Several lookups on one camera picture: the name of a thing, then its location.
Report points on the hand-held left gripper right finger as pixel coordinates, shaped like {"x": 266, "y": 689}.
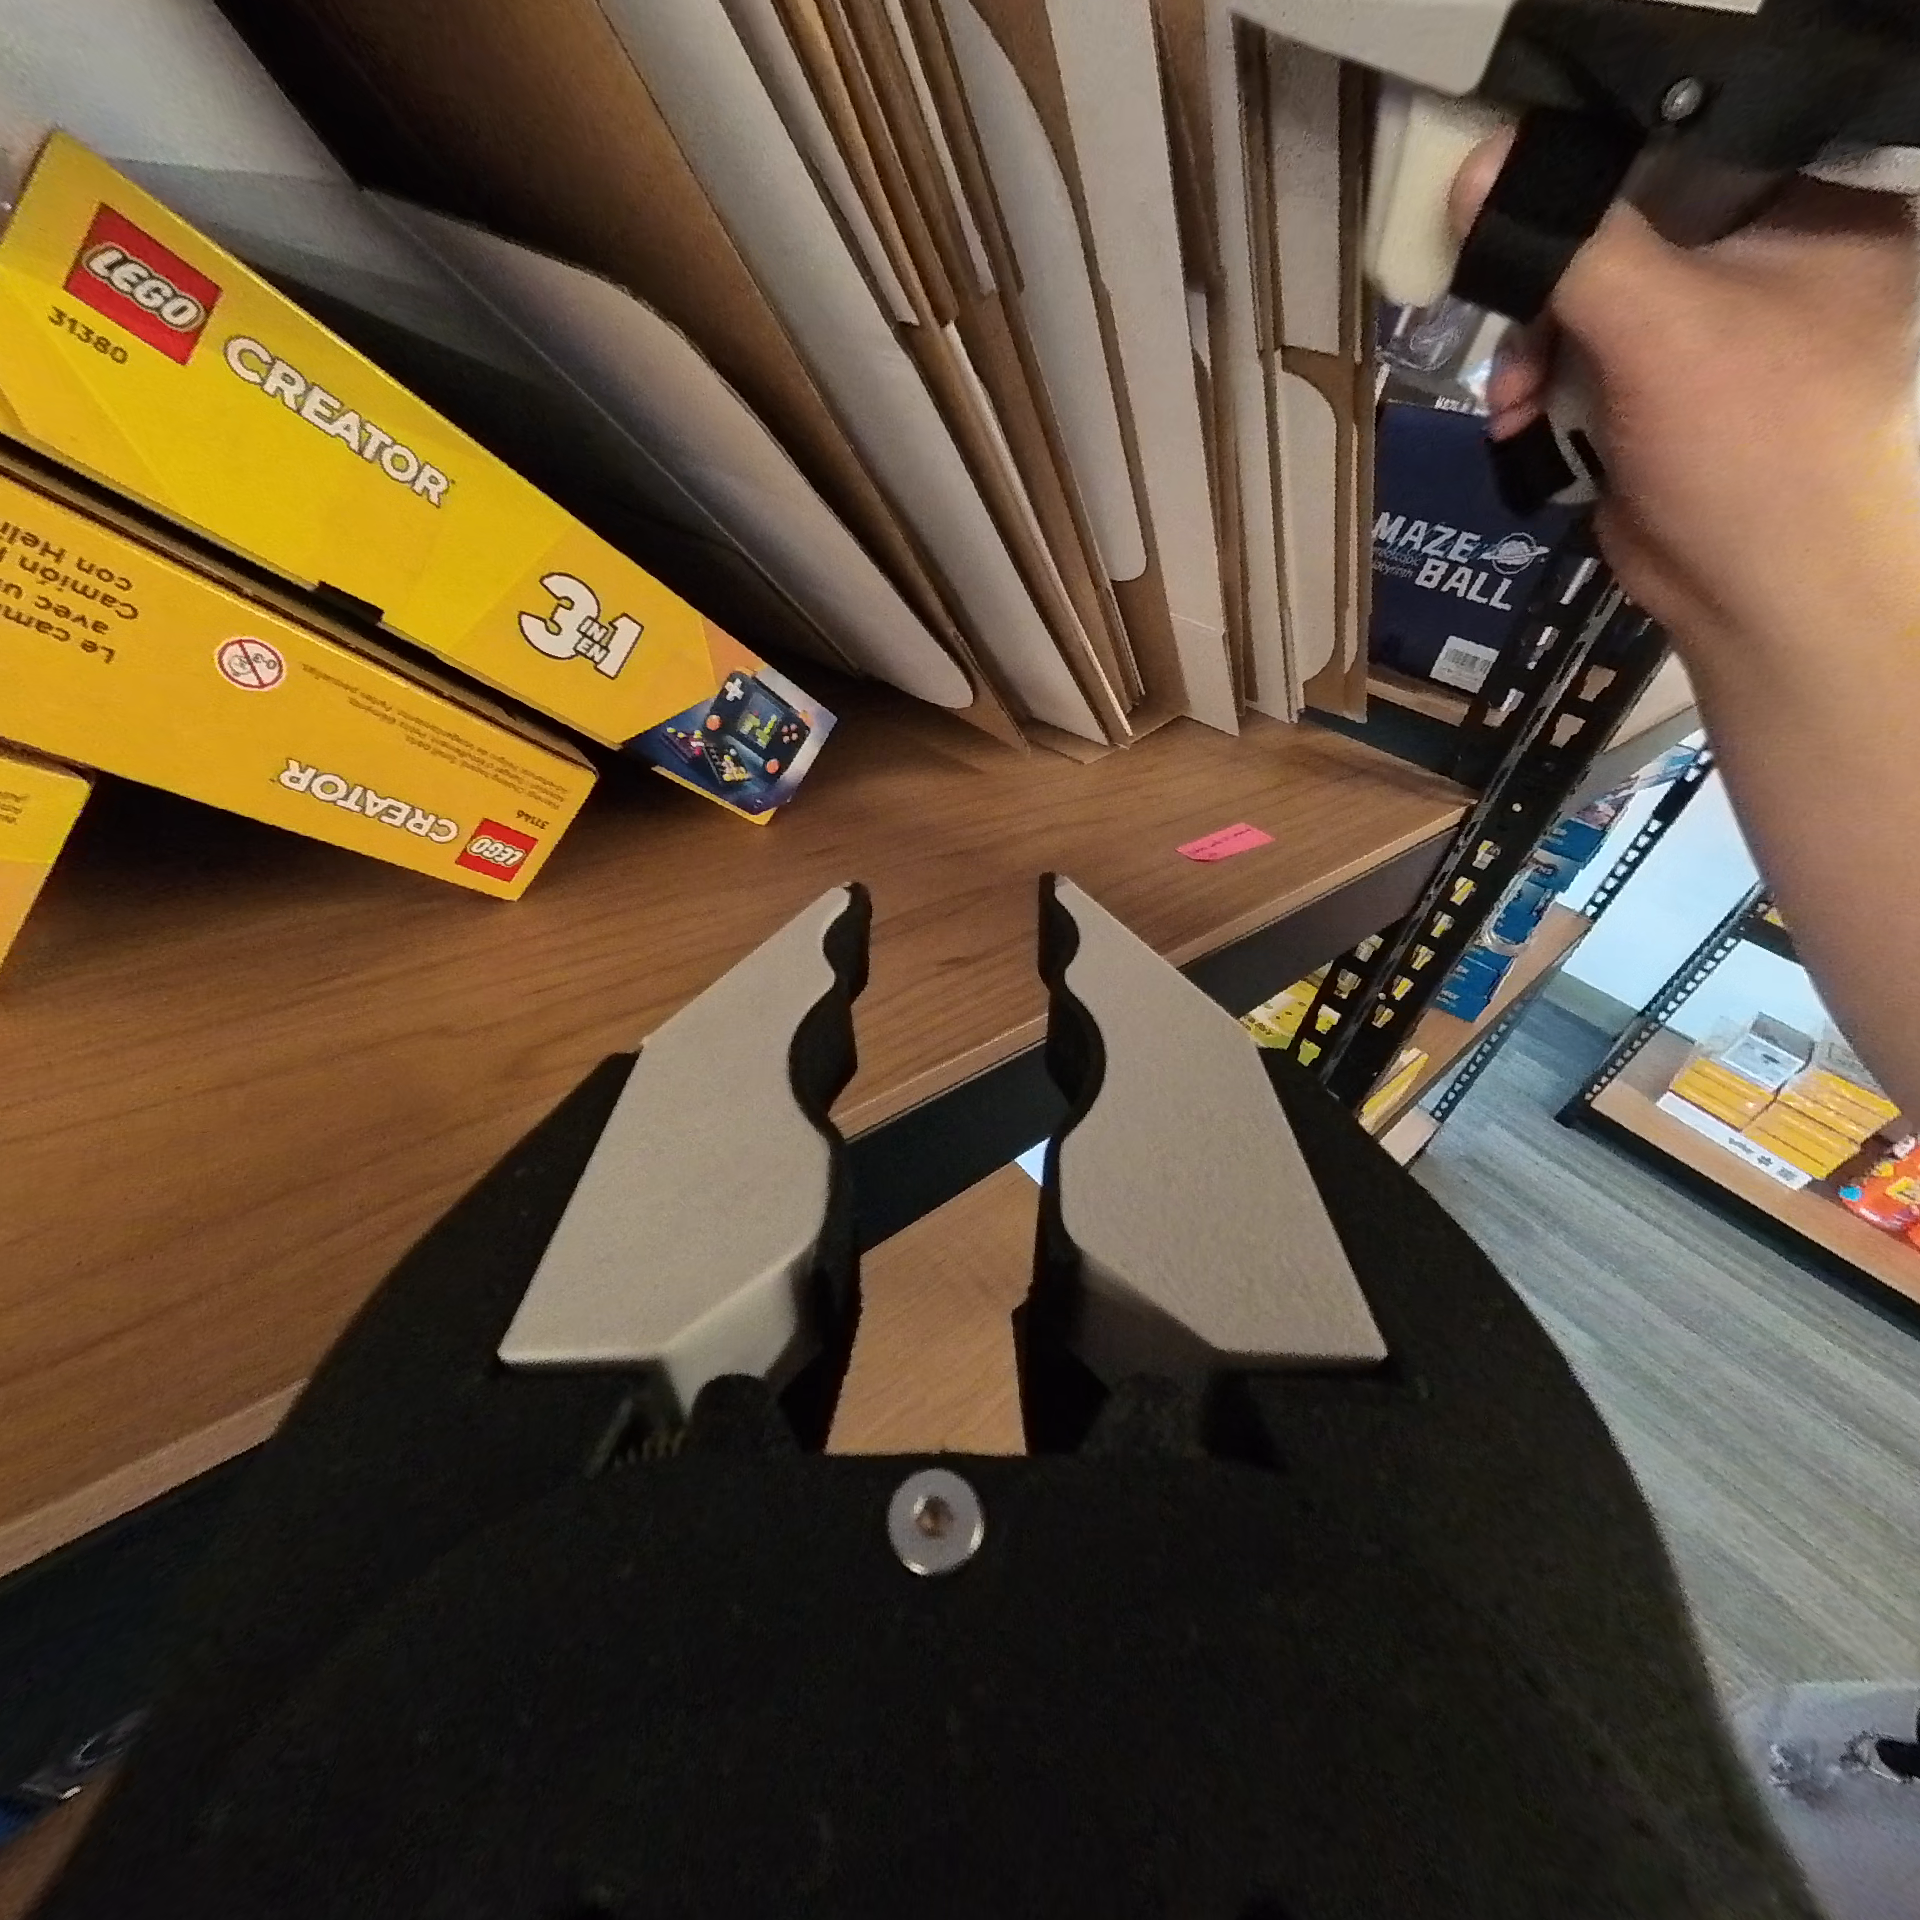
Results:
{"x": 1215, "y": 1202}

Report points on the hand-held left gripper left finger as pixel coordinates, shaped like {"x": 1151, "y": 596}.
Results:
{"x": 676, "y": 1202}

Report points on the stack of cardboard sheets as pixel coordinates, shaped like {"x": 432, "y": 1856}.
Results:
{"x": 902, "y": 375}

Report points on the person's right forearm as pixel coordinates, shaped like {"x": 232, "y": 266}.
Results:
{"x": 1829, "y": 782}

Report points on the person's right hand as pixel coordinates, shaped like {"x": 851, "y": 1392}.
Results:
{"x": 1725, "y": 375}

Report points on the pink sticky note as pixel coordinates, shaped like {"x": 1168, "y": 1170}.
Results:
{"x": 1223, "y": 840}

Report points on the row of blue boxes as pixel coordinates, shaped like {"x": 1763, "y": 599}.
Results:
{"x": 1525, "y": 900}

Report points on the background shelf rack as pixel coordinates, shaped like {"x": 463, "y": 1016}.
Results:
{"x": 1725, "y": 1202}

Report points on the stack of yellow packets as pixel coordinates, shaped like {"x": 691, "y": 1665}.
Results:
{"x": 1783, "y": 1110}

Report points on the dark blue maze box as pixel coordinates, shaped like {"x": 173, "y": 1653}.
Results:
{"x": 1441, "y": 600}

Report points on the red orange packet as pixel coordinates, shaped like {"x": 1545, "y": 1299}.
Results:
{"x": 1883, "y": 1193}

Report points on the small yellow toy box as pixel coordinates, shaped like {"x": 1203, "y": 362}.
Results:
{"x": 39, "y": 840}

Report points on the yellow game console toy box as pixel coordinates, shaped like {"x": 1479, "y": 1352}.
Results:
{"x": 376, "y": 495}

